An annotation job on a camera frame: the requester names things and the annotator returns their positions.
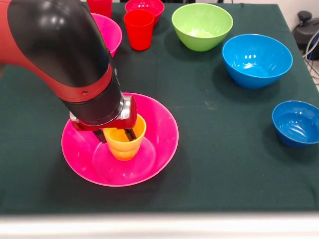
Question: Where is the small pink bowl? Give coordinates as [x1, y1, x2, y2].
[124, 0, 165, 26]

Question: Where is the yellow cup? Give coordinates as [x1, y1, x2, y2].
[103, 114, 147, 161]

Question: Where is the small dark blue bowl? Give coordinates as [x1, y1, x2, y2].
[272, 100, 319, 148]

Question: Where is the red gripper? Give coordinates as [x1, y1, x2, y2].
[69, 95, 138, 144]

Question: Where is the large pink bowl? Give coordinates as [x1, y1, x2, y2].
[61, 92, 180, 188]
[91, 12, 123, 57]

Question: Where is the red cup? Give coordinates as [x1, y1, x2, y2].
[123, 9, 155, 51]
[86, 0, 113, 18]

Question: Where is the light blue bowl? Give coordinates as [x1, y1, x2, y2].
[222, 33, 294, 90]

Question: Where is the green bowl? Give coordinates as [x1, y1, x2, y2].
[171, 3, 234, 52]

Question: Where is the dark green table cloth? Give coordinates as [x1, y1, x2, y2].
[0, 1, 319, 215]

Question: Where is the bundle of cables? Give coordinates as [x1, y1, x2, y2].
[302, 29, 319, 87]

